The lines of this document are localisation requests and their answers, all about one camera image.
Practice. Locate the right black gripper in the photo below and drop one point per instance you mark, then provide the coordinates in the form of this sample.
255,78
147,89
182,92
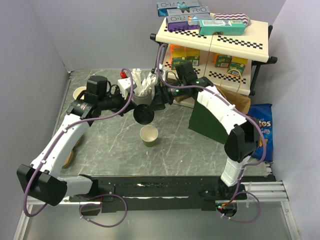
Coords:
161,97

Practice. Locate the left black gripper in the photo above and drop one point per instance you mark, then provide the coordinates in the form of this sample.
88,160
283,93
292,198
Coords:
131,105

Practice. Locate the black plastic cup lid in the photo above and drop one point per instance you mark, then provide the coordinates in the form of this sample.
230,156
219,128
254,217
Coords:
143,115

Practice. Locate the green paper coffee cup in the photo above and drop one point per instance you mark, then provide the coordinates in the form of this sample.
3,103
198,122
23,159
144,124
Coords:
149,135

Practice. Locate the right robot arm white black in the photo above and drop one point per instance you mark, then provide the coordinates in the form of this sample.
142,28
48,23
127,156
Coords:
243,132

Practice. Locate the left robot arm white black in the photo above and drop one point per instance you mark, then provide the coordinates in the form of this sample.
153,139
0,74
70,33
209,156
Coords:
41,178

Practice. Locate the grey straw holder cup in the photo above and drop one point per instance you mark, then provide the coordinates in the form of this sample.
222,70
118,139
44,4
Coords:
146,100

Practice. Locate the stack of paper cups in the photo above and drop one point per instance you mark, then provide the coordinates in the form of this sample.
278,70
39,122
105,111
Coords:
78,91

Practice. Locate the orange yellow crayon box left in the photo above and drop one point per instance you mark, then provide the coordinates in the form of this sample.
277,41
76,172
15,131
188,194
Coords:
178,55

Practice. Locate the green paper gift bag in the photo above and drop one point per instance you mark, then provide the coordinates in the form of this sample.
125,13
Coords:
204,123

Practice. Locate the yellow green crayon box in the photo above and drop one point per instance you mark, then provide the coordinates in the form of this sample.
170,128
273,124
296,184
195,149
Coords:
193,55

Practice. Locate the orange green crayon box right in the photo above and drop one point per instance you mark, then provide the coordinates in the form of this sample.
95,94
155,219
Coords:
221,60

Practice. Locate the brown cardboard cup carrier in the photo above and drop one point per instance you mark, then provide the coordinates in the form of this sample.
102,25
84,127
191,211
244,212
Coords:
70,157

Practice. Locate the purple R.O toothpaste box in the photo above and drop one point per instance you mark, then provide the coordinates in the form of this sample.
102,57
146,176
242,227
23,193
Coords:
186,22

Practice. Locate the yellow green box far right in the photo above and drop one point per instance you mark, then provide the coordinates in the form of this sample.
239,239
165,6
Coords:
237,66

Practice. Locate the cream checkered two-tier shelf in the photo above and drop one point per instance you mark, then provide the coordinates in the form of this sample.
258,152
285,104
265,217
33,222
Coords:
253,45

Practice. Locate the blue R.O toothpaste box top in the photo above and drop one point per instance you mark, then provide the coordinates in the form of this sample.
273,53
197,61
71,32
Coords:
163,7

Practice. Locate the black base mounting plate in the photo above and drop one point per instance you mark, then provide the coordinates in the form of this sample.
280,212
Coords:
150,193

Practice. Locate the grey R.O toothpaste box middle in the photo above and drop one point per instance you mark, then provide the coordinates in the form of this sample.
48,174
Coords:
188,11

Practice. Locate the teal long box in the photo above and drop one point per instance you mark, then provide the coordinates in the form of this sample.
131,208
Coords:
221,27

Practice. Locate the blue Doritos chip bag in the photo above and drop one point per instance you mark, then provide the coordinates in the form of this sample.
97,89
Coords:
263,112

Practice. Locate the purple white wavy pouch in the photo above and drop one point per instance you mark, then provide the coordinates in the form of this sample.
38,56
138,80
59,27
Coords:
233,16

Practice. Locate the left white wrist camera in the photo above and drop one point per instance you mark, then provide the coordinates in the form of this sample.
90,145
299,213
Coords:
124,85

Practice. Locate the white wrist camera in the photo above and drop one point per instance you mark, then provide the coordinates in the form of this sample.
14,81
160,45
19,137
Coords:
124,85
163,72

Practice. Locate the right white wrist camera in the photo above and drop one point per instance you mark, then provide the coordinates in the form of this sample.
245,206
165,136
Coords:
163,72

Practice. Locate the aluminium rail frame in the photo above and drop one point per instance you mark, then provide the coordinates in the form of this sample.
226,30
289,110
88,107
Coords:
80,220

